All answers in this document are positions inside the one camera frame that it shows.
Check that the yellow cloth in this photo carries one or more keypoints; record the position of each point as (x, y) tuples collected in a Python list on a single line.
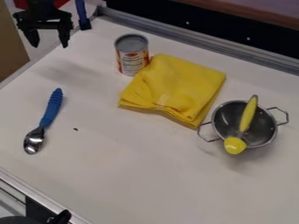
[(175, 87)]

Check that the red and white can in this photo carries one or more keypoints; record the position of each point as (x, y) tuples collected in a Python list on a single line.
[(132, 54)]

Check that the blue clamp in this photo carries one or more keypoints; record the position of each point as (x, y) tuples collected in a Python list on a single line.
[(82, 14)]

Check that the silver pot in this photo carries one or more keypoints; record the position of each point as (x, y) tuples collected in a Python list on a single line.
[(257, 128)]

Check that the cardboard box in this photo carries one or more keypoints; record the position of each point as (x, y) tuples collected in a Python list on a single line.
[(11, 43)]

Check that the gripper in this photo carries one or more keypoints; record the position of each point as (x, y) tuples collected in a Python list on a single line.
[(41, 14)]

